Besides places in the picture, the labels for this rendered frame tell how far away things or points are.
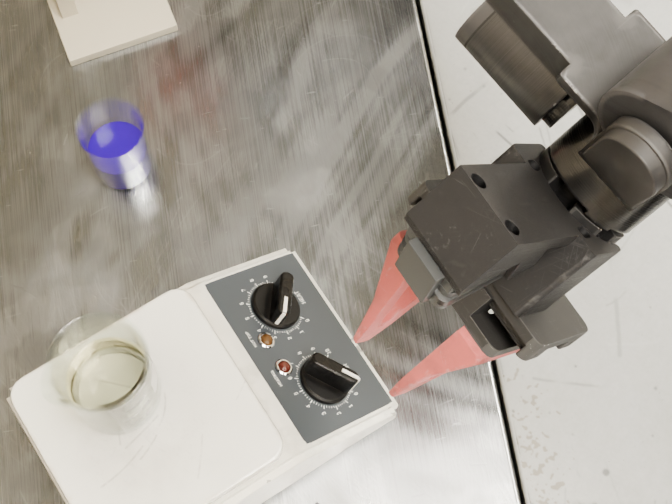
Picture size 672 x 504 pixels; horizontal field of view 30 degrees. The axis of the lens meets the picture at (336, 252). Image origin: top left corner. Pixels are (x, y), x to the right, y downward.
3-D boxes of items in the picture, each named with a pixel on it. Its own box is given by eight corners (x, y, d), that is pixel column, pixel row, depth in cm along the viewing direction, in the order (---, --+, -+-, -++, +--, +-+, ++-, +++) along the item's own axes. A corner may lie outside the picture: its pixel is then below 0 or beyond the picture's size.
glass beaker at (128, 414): (135, 331, 73) (114, 288, 66) (184, 406, 72) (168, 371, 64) (45, 387, 72) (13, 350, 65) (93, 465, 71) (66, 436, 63)
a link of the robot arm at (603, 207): (503, 151, 59) (613, 52, 56) (532, 129, 64) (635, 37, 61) (600, 261, 59) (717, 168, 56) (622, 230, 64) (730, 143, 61)
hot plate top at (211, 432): (184, 284, 75) (183, 280, 74) (291, 452, 72) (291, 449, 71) (5, 391, 73) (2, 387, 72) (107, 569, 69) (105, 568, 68)
